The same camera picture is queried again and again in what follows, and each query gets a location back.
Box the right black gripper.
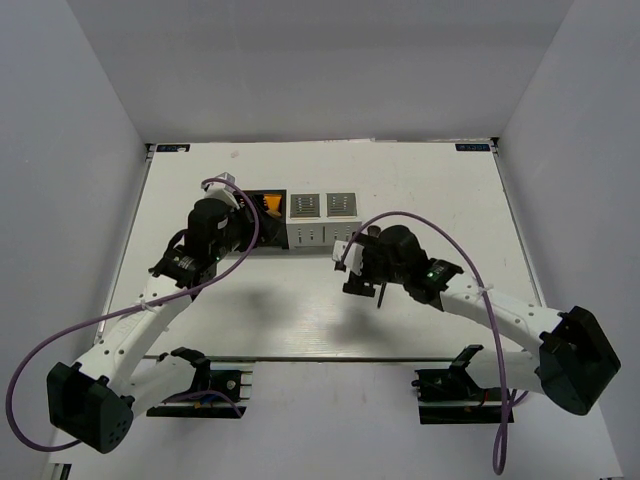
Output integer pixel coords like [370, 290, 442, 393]
[343, 232, 409, 298]

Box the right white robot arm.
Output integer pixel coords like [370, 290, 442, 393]
[332, 225, 621, 416]

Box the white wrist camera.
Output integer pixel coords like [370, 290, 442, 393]
[332, 240, 364, 276]
[201, 172, 239, 209]

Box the blue table label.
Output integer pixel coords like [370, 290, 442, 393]
[155, 144, 190, 153]
[455, 143, 491, 152]

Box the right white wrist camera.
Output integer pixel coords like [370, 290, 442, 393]
[332, 240, 364, 276]

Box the black makeup brush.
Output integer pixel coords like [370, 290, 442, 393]
[377, 283, 387, 309]
[367, 225, 381, 238]

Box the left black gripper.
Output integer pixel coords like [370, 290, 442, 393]
[211, 194, 284, 260]

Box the right blue table label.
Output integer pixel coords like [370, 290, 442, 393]
[455, 143, 491, 152]

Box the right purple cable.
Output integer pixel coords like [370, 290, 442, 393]
[339, 211, 530, 475]

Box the black slotted organizer box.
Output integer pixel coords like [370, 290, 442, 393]
[245, 189, 289, 249]

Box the orange cream tube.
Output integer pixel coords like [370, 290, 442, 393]
[263, 193, 282, 218]

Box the white slotted organizer box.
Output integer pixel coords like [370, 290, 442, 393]
[285, 192, 362, 249]

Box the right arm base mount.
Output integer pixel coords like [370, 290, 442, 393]
[411, 345, 501, 425]

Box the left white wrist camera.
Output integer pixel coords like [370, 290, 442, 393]
[201, 172, 239, 209]

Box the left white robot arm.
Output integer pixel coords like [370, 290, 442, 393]
[46, 190, 284, 454]

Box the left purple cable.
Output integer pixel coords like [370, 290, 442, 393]
[9, 178, 261, 452]

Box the left blue table label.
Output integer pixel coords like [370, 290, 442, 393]
[155, 144, 190, 153]

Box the purple cable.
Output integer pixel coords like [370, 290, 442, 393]
[9, 178, 261, 452]
[339, 211, 530, 475]

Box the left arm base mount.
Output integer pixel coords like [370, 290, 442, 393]
[146, 347, 254, 419]

